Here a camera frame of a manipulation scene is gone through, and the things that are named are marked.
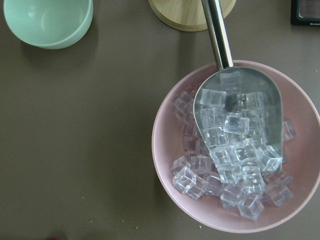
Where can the black tray with glasses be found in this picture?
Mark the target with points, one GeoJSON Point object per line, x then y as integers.
{"type": "Point", "coordinates": [305, 12]}

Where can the mint green bowl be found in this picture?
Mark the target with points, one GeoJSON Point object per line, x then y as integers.
{"type": "Point", "coordinates": [49, 24]}

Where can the wooden cup tree stand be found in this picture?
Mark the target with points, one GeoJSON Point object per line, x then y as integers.
{"type": "Point", "coordinates": [182, 15]}

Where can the pink bowl of ice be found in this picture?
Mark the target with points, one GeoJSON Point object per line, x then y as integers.
{"type": "Point", "coordinates": [303, 153]}

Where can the steel ice scoop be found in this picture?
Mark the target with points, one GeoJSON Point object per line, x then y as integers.
{"type": "Point", "coordinates": [238, 110]}

